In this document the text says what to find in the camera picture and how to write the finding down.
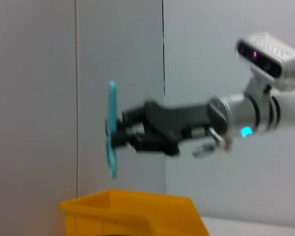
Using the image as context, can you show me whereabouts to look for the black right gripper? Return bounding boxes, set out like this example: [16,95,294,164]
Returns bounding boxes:
[111,98,213,157]

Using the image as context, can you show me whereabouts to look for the blue scissors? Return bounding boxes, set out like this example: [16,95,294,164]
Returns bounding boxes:
[105,81,119,179]

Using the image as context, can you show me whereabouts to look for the yellow plastic bin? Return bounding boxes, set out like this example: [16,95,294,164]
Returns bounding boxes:
[59,189,211,236]

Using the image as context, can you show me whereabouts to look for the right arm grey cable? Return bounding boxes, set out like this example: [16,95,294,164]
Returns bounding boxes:
[192,126,233,158]

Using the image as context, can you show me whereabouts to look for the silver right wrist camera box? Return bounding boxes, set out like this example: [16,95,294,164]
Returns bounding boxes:
[236,31,295,96]

